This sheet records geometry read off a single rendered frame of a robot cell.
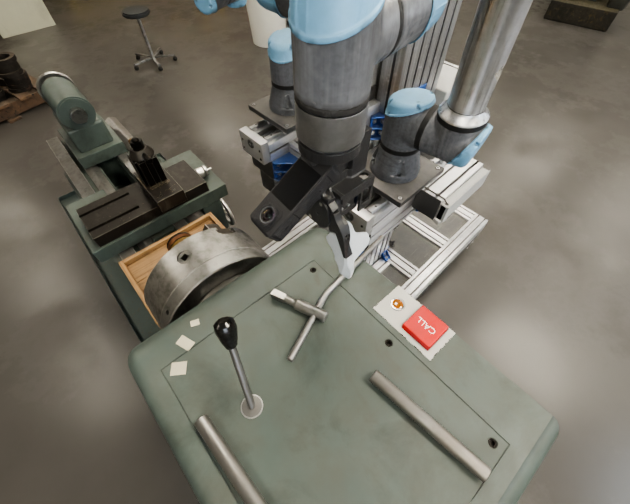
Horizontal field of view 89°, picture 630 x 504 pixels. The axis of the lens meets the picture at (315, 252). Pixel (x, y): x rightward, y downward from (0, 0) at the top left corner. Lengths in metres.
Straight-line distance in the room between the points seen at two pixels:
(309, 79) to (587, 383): 2.24
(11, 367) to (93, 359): 0.44
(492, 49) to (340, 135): 0.49
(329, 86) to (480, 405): 0.52
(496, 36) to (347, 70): 0.50
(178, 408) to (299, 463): 0.21
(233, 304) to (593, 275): 2.51
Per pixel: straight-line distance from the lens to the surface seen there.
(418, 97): 0.93
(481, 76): 0.81
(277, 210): 0.38
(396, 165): 0.98
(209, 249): 0.76
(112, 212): 1.37
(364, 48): 0.31
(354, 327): 0.62
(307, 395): 0.58
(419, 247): 2.11
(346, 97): 0.32
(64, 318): 2.51
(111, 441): 2.08
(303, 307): 0.61
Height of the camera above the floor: 1.82
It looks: 54 degrees down
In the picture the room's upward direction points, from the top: straight up
